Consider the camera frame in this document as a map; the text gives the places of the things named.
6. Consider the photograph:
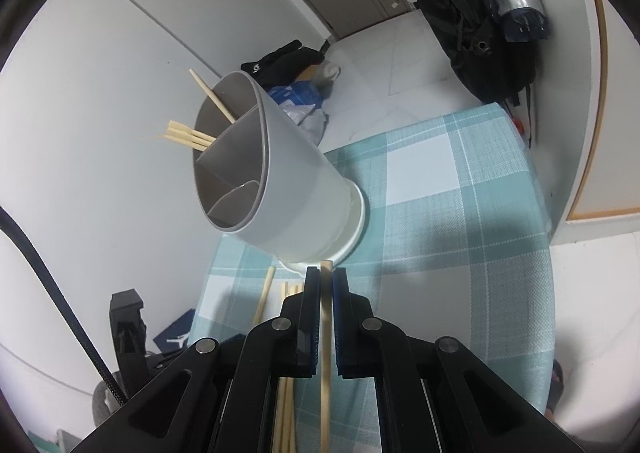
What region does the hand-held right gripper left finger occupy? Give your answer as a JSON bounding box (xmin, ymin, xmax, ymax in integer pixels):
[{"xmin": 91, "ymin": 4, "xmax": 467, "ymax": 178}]
[{"xmin": 70, "ymin": 267, "xmax": 322, "ymax": 453}]

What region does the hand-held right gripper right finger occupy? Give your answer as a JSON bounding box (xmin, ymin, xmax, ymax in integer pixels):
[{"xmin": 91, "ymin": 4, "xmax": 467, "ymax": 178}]
[{"xmin": 332, "ymin": 267, "xmax": 586, "ymax": 453}]

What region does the pile of wooden chopsticks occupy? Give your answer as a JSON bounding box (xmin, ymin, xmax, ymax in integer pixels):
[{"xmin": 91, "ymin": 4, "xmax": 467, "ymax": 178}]
[{"xmin": 252, "ymin": 267, "xmax": 306, "ymax": 453}]

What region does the wooden chopstick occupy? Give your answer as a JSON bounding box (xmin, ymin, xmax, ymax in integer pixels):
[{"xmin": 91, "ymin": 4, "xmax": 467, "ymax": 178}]
[
  {"xmin": 189, "ymin": 68, "xmax": 238, "ymax": 125},
  {"xmin": 320, "ymin": 259, "xmax": 334, "ymax": 453}
]

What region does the white grey utensil holder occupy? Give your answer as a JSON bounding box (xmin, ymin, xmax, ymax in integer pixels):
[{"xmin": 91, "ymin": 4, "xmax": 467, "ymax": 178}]
[{"xmin": 192, "ymin": 70, "xmax": 368, "ymax": 266}]

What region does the dark blue shoe box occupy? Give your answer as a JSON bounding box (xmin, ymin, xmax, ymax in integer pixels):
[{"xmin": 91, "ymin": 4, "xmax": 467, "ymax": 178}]
[{"xmin": 152, "ymin": 310, "xmax": 201, "ymax": 356}]

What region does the large grey mailing bag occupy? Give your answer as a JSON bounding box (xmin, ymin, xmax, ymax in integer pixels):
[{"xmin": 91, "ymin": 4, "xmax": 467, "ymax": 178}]
[{"xmin": 300, "ymin": 113, "xmax": 329, "ymax": 146}]

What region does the small grey mailing bag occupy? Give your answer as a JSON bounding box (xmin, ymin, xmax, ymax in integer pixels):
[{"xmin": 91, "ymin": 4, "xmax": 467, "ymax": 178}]
[{"xmin": 280, "ymin": 100, "xmax": 321, "ymax": 126}]

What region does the blue cardboard box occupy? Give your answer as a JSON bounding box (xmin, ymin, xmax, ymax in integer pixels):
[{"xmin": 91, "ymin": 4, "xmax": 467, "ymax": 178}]
[{"xmin": 267, "ymin": 80, "xmax": 326, "ymax": 109}]

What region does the dark slipper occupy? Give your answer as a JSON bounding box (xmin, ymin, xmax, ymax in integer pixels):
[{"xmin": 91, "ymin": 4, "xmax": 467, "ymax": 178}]
[{"xmin": 545, "ymin": 358, "xmax": 567, "ymax": 421}]

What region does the beige cardboard box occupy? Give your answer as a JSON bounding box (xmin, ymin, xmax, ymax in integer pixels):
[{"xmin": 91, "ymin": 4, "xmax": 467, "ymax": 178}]
[{"xmin": 312, "ymin": 60, "xmax": 342, "ymax": 86}]

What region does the black bag on floor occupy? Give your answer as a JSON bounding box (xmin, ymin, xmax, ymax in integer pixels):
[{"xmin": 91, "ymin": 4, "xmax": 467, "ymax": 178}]
[{"xmin": 241, "ymin": 39, "xmax": 326, "ymax": 84}]

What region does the black jacket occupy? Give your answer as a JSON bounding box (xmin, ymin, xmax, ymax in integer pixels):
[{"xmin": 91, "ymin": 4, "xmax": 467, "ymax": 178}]
[{"xmin": 390, "ymin": 0, "xmax": 533, "ymax": 104}]

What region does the black braided cable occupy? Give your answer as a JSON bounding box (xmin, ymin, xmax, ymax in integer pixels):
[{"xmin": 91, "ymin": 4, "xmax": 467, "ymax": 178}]
[{"xmin": 0, "ymin": 206, "xmax": 128, "ymax": 409}]

